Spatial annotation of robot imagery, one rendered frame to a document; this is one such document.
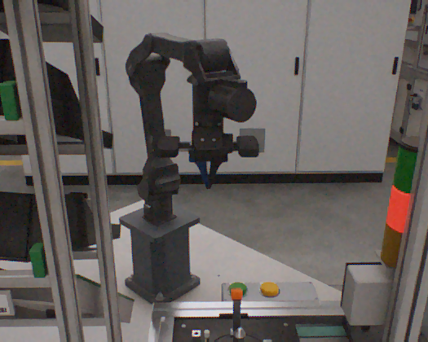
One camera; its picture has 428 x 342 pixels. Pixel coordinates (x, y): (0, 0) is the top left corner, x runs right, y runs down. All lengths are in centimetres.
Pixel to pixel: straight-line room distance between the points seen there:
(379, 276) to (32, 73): 46
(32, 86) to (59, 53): 336
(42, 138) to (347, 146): 365
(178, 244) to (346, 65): 291
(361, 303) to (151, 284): 63
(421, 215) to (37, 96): 40
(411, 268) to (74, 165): 359
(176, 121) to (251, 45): 87
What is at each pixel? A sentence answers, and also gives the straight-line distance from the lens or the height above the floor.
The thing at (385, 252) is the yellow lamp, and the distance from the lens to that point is 59.
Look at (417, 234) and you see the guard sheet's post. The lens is 53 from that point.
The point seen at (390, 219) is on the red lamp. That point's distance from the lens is 56.
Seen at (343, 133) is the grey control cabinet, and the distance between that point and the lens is 391.
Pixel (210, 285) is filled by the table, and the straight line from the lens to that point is 119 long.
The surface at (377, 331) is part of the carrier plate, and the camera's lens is 95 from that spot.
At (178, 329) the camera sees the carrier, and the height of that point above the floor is 97.
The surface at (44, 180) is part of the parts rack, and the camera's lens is 42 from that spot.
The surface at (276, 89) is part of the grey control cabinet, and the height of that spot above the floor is 86.
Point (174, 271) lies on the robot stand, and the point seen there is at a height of 94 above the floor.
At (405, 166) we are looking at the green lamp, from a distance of 53.
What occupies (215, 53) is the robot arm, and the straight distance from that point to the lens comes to 76.
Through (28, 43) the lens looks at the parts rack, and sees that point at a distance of 39.
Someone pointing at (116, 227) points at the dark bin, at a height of 121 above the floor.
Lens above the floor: 157
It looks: 22 degrees down
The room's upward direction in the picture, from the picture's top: straight up
